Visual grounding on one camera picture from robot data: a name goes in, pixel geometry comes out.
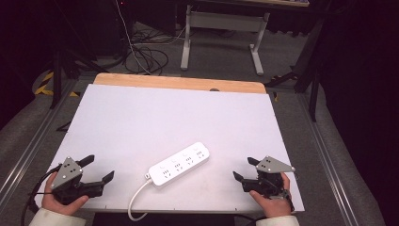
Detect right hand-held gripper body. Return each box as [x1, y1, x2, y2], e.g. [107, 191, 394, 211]
[242, 155, 296, 200]

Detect white board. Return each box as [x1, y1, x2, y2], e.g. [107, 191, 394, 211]
[33, 83, 306, 215]

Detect black tripod stand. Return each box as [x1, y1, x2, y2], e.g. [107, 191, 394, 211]
[46, 0, 111, 110]

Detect white power strip cable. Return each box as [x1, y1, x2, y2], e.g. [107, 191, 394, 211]
[127, 179, 154, 222]

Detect person's left hand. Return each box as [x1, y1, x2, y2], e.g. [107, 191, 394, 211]
[41, 170, 89, 217]

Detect white floor cable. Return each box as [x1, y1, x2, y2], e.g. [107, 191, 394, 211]
[113, 0, 189, 76]

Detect white metal desk frame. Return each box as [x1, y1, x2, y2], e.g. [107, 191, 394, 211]
[180, 4, 271, 77]

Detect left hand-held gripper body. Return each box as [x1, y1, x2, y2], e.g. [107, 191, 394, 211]
[50, 155, 104, 205]

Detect yellow black floor tape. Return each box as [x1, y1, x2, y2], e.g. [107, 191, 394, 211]
[33, 71, 81, 98]

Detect black metal stand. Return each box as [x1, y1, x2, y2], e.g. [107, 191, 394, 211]
[264, 12, 327, 122]

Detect black floor cables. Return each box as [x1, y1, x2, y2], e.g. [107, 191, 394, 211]
[103, 22, 196, 76]

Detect white power strip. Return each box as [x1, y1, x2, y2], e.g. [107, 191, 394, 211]
[144, 141, 211, 188]

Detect person's right hand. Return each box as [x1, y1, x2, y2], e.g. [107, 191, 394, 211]
[248, 171, 292, 218]

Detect aluminium rail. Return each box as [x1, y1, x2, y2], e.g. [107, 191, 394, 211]
[0, 78, 79, 205]
[295, 92, 359, 226]

